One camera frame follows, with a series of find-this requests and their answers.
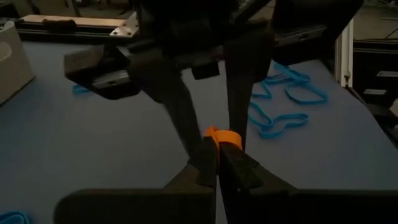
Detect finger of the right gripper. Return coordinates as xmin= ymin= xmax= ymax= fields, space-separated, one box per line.
xmin=133 ymin=62 xmax=203 ymax=163
xmin=224 ymin=34 xmax=273 ymax=151

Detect orange rubber band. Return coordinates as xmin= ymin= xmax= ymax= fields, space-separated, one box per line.
xmin=203 ymin=125 xmax=243 ymax=150

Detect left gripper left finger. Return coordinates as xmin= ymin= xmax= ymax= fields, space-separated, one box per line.
xmin=53 ymin=136 xmax=218 ymax=224

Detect white bracket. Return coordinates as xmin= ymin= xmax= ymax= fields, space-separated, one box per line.
xmin=335 ymin=18 xmax=355 ymax=88

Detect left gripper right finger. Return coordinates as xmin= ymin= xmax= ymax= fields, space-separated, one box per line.
xmin=219 ymin=144 xmax=398 ymax=224

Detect blue table mat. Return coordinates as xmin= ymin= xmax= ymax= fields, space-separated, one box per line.
xmin=0 ymin=40 xmax=398 ymax=224

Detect white plastic basket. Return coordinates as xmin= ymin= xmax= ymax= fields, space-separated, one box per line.
xmin=0 ymin=20 xmax=35 ymax=105

